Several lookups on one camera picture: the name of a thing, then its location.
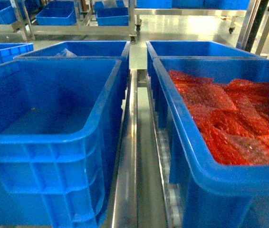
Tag stainless steel shelf rack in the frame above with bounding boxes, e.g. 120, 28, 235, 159
104, 42, 182, 228

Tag blue bin rear right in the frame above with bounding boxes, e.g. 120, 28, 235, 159
146, 40, 259, 77

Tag red bubble wrap bags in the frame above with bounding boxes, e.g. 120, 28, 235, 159
168, 70, 269, 165

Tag blue plastic bin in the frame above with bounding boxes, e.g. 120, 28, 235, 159
0, 58, 126, 228

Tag blue bin left edge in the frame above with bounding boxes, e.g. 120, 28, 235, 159
0, 43, 34, 64

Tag blue bin on far rack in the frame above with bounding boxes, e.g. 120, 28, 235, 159
36, 0, 77, 26
94, 0, 129, 26

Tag blue bin with red bags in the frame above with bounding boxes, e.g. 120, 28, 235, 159
153, 57, 269, 228

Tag blue bin rear left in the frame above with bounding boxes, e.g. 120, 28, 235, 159
14, 41, 130, 78

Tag clear plastic bag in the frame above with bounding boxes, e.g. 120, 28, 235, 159
55, 48, 77, 57

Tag far stainless wheeled rack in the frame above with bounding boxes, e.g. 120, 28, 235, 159
0, 0, 141, 44

